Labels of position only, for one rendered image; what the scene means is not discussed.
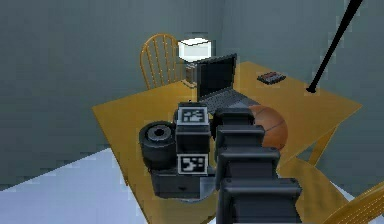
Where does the yellow wooden table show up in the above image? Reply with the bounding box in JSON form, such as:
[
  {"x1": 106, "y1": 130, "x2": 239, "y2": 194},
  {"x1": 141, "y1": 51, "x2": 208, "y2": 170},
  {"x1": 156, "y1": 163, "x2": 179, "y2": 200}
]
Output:
[{"x1": 91, "y1": 61, "x2": 363, "y2": 224}]

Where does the yellow wooden spindle chair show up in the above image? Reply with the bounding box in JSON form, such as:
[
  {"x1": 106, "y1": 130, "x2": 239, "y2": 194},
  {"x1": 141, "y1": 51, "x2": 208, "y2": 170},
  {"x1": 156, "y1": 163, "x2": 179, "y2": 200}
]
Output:
[
  {"x1": 139, "y1": 33, "x2": 186, "y2": 91},
  {"x1": 275, "y1": 157, "x2": 384, "y2": 224}
]

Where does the white shade table lamp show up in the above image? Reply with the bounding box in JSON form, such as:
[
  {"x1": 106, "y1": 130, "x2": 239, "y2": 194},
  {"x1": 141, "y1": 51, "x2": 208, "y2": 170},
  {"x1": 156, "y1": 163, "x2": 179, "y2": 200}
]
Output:
[{"x1": 177, "y1": 37, "x2": 213, "y2": 88}]

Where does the black open laptop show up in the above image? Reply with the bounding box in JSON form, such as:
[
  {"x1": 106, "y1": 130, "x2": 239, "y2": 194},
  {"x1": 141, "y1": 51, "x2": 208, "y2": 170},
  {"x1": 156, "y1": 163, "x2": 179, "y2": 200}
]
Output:
[{"x1": 195, "y1": 53, "x2": 262, "y2": 112}]

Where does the black remote control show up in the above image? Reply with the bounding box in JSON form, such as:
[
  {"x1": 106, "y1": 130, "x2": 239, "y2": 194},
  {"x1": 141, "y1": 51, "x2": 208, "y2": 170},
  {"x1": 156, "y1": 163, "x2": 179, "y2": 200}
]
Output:
[{"x1": 256, "y1": 71, "x2": 287, "y2": 86}]

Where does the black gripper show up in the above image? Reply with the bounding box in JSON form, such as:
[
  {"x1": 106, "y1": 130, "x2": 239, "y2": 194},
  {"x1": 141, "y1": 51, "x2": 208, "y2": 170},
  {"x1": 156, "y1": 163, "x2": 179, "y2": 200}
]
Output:
[{"x1": 138, "y1": 120, "x2": 217, "y2": 200}]

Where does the black baseball bat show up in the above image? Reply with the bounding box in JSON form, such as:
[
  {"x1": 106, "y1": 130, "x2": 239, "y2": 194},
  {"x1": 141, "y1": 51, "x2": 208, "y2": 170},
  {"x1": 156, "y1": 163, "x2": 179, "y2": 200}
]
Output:
[{"x1": 305, "y1": 0, "x2": 364, "y2": 94}]

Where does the orange basketball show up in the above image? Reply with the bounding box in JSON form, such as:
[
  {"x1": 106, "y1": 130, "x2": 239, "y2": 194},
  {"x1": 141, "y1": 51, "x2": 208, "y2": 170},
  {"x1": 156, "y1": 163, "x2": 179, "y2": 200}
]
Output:
[{"x1": 247, "y1": 105, "x2": 289, "y2": 151}]

